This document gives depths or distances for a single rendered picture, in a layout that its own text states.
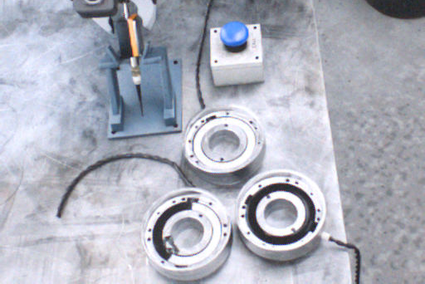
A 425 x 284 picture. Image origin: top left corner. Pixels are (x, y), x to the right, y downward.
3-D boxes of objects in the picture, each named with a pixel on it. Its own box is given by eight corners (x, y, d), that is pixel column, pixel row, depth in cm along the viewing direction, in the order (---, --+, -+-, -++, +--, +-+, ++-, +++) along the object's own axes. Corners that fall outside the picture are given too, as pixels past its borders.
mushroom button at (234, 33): (251, 63, 100) (249, 39, 96) (223, 66, 100) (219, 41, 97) (251, 41, 103) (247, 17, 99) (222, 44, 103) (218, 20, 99)
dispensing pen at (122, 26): (129, 121, 95) (109, -5, 91) (134, 111, 99) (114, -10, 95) (146, 119, 95) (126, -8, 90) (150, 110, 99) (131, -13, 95)
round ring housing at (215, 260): (228, 289, 83) (224, 273, 79) (139, 282, 84) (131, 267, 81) (239, 207, 89) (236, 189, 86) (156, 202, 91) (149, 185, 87)
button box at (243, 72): (265, 82, 101) (262, 59, 97) (215, 86, 101) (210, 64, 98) (262, 39, 106) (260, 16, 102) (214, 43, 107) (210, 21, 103)
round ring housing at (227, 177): (280, 168, 92) (279, 150, 89) (205, 203, 90) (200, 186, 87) (246, 110, 98) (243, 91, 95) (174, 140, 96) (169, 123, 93)
